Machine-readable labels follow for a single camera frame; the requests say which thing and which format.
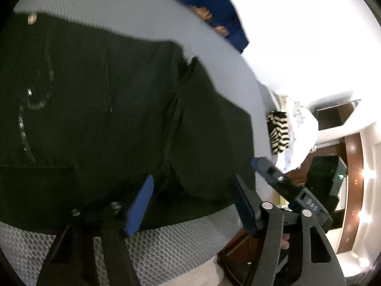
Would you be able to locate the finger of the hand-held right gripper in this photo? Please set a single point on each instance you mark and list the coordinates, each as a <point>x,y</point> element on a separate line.
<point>272,174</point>

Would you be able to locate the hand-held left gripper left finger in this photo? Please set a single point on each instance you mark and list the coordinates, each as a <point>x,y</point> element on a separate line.
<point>140,205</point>

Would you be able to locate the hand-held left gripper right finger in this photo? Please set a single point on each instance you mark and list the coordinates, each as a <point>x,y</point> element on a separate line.
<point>245,208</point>

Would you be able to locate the black pants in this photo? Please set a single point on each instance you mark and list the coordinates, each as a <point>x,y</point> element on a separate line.
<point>89,110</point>

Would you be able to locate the person's right hand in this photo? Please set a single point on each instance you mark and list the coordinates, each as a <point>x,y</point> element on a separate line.
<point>285,242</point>

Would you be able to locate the dark box with green light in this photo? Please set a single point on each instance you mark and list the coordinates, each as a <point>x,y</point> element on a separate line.
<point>324,172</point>

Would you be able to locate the black and cream striped knit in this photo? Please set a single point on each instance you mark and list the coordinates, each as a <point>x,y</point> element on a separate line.
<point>278,134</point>

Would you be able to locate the white crumpled cloth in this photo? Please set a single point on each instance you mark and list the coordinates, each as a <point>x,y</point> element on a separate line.
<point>303,125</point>

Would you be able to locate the grey honeycomb mattress cover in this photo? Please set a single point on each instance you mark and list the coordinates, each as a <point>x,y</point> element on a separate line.
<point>178,250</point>

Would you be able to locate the brown curved wooden trim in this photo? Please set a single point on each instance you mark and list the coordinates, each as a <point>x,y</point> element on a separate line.
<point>352,161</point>

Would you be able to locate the blue floral blanket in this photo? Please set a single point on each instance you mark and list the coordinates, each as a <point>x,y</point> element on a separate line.
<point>220,3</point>

